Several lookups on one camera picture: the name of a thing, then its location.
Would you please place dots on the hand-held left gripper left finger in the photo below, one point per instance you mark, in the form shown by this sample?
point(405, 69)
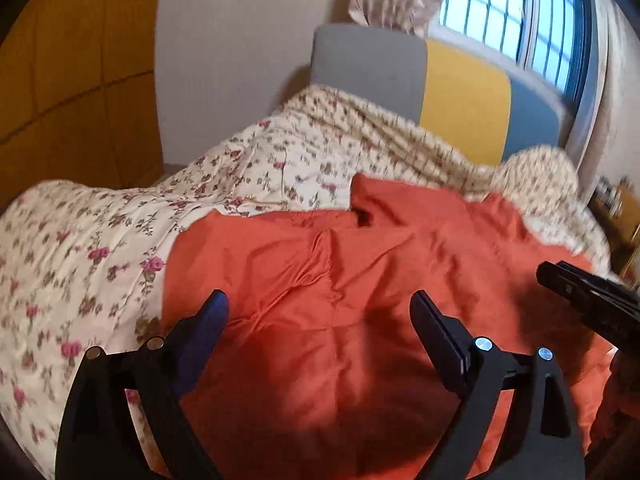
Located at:
point(209, 327)

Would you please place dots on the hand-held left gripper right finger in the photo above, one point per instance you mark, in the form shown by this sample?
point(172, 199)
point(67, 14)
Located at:
point(439, 337)

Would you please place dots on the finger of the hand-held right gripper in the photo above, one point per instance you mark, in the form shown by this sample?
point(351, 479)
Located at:
point(595, 296)

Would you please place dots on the orange padded jacket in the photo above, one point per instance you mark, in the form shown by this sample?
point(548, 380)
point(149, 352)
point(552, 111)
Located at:
point(350, 280)

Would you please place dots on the wooden nightstand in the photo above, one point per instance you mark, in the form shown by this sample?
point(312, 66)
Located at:
point(622, 220)

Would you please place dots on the floral bed blanket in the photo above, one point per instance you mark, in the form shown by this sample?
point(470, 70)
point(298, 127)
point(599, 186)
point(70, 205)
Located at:
point(90, 220)

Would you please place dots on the grey yellow blue headboard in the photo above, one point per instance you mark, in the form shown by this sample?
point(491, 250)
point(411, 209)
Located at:
point(460, 85)

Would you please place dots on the wooden wardrobe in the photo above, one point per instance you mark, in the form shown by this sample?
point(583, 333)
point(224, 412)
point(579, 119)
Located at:
point(75, 70)

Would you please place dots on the barred window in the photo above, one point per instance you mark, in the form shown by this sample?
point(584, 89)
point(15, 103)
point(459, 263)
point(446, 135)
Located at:
point(505, 15)

